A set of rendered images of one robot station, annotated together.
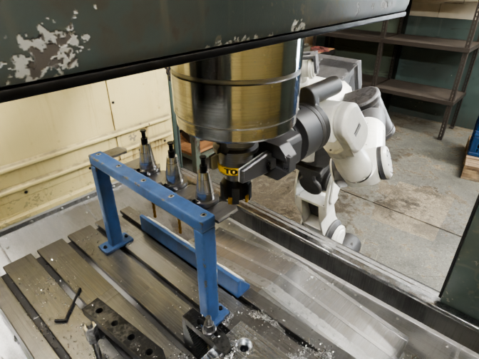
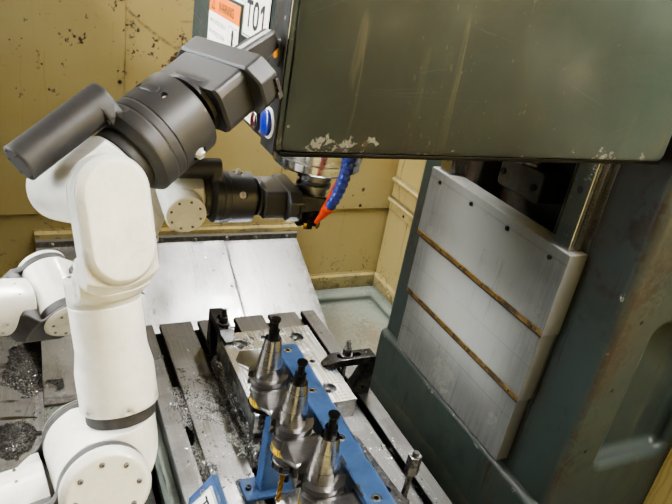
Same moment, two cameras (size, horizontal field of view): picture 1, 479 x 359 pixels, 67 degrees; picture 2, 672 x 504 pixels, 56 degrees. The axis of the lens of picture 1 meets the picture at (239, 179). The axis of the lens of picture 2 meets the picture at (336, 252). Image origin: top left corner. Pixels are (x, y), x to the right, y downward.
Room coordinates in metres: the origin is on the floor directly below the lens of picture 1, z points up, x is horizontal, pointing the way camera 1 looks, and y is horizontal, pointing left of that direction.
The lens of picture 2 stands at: (1.44, 0.41, 1.84)
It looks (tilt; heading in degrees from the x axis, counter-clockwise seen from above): 25 degrees down; 199
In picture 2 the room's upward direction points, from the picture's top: 10 degrees clockwise
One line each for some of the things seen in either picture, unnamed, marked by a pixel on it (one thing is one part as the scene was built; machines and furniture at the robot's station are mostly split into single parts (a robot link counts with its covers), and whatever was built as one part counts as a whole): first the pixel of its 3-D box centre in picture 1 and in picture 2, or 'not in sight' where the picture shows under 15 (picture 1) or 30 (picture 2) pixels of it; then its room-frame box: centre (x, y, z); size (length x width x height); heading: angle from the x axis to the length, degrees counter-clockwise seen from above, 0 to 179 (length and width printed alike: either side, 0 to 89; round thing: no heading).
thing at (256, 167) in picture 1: (257, 169); not in sight; (0.44, -0.02, 1.44); 0.06 x 0.02 x 0.03; 137
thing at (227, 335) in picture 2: not in sight; (221, 333); (0.33, -0.22, 0.97); 0.13 x 0.03 x 0.15; 48
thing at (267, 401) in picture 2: (189, 192); (279, 401); (0.73, 0.12, 1.21); 0.07 x 0.05 x 0.01; 138
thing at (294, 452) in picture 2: (161, 177); (305, 452); (0.81, 0.20, 1.21); 0.07 x 0.05 x 0.01; 138
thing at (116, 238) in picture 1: (107, 206); not in sight; (0.91, 0.40, 1.05); 0.10 x 0.05 x 0.30; 138
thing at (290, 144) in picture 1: (278, 140); (259, 195); (0.53, -0.06, 1.44); 0.13 x 0.12 x 0.10; 47
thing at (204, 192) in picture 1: (204, 184); (270, 355); (0.70, 0.08, 1.26); 0.04 x 0.04 x 0.07
